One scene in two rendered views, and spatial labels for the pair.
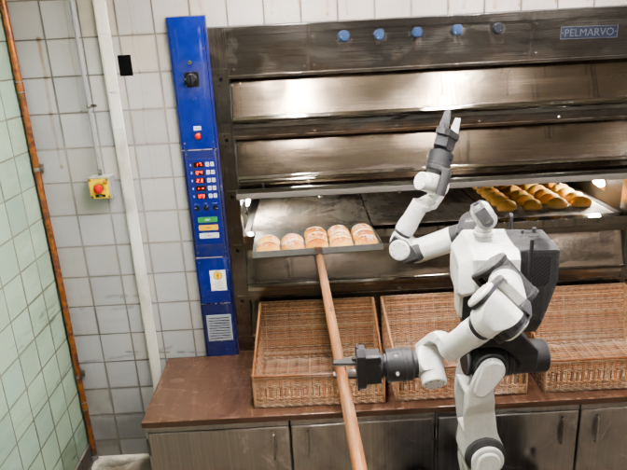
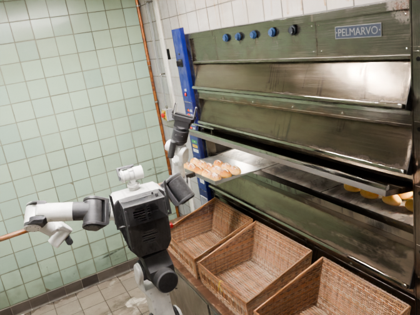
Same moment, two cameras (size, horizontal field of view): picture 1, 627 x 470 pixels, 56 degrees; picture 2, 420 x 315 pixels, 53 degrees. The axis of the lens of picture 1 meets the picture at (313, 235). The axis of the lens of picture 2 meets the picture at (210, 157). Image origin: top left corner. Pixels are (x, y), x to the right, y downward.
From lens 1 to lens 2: 2.81 m
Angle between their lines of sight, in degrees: 61
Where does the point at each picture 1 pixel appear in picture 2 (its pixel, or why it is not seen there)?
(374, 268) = (254, 199)
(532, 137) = (327, 128)
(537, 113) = (326, 107)
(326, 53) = (222, 49)
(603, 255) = (393, 265)
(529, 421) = not seen: outside the picture
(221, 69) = (190, 57)
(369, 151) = (244, 117)
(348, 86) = (232, 71)
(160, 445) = not seen: hidden behind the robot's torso
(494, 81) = (298, 75)
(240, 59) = (197, 52)
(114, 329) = not seen: hidden behind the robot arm
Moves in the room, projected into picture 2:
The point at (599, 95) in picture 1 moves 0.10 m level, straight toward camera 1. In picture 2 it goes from (365, 97) to (341, 101)
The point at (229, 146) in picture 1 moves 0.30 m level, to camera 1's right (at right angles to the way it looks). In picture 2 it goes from (198, 102) to (217, 105)
